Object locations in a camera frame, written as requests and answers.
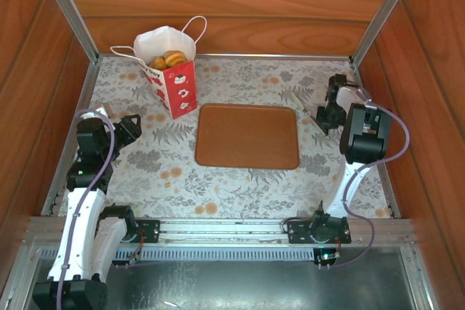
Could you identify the red and white paper bag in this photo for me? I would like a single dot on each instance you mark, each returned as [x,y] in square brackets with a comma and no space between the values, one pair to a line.
[178,88]

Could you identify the brown rectangular tray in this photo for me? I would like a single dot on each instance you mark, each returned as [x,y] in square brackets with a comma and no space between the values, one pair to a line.
[247,135]

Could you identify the ridged spiral fake bread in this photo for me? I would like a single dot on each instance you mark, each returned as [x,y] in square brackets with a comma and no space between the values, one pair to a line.
[173,57]

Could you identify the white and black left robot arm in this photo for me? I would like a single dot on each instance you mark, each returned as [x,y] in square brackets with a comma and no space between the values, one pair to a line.
[91,208]

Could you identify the black arm base mounting plate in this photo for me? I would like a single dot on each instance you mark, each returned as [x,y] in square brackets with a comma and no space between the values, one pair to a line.
[299,232]
[149,230]

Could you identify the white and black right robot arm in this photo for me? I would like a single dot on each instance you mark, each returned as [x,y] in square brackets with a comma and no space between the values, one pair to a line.
[363,135]

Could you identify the floral patterned tablecloth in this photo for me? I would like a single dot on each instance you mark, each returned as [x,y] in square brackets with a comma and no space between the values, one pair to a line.
[218,194]

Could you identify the circuit board with green light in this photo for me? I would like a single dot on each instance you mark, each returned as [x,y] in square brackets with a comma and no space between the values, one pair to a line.
[327,257]

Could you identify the grey metal sheet panel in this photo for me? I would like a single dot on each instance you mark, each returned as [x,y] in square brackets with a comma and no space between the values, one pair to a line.
[254,288]

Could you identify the thin aluminium table edge rail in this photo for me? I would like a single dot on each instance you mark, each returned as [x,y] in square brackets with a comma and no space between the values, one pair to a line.
[272,56]

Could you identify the aluminium frame post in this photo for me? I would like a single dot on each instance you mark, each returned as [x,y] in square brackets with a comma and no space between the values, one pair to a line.
[69,12]
[387,8]

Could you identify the wide aluminium base rail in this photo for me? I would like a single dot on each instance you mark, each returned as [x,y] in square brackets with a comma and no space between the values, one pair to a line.
[218,232]

